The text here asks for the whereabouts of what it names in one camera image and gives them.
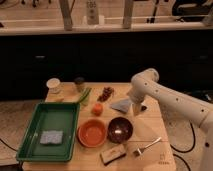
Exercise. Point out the silver fork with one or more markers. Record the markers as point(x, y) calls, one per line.
point(139, 151)

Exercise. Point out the grey blue towel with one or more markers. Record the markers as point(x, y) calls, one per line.
point(122, 106)

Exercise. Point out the wooden block brush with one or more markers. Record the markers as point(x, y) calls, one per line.
point(112, 154)

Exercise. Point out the green plastic tray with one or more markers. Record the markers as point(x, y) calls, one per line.
point(50, 116)

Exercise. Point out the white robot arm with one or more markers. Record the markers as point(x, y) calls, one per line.
point(195, 110)

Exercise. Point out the green cucumber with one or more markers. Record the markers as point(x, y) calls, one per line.
point(84, 95)

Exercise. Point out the small orange fruit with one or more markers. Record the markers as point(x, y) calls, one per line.
point(97, 109)

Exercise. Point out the bunch of dark grapes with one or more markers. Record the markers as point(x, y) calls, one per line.
point(106, 94)

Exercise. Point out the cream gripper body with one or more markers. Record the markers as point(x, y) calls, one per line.
point(136, 108)

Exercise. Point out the dark purple bowl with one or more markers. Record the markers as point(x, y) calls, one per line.
point(120, 130)

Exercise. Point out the blue sponge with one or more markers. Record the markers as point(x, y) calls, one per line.
point(51, 137)

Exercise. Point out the orange red bowl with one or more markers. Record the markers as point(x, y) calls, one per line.
point(92, 133)

